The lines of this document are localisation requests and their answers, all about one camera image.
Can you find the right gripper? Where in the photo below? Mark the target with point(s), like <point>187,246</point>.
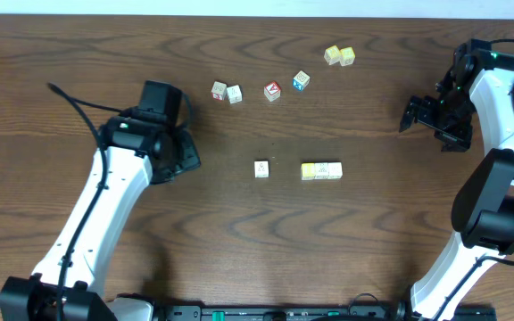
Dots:
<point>459,139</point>

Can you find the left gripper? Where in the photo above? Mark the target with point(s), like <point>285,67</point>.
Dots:
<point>186,159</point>

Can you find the wooden A block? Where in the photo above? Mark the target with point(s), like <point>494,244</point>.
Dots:
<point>261,169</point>

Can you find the wooden block with M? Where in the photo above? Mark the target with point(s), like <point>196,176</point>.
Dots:
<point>335,170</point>

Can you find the wooden block with figure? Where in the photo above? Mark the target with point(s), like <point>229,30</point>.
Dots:
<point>321,170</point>

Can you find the yellow top block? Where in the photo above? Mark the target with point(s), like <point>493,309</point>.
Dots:
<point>308,171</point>

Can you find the yellow block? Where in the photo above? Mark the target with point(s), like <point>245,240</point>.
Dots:
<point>347,56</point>
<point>332,55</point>
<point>308,171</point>

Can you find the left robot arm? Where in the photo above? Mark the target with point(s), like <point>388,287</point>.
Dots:
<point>140,146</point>

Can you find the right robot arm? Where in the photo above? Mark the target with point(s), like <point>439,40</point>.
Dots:
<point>480,82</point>

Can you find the red sided block far left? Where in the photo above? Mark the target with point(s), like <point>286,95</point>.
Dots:
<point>219,91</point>

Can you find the plain wooden block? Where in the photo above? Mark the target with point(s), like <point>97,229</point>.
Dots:
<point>234,94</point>

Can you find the yellow block far right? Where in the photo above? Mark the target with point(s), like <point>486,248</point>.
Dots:
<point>347,56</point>

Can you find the red A letter block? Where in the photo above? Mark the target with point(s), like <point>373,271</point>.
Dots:
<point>272,91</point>

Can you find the yellow block far left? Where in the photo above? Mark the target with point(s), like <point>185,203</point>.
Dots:
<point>332,55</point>

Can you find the blue sided letter block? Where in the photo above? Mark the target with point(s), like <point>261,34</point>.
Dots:
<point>301,80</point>

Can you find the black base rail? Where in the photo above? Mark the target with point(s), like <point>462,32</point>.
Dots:
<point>197,313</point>

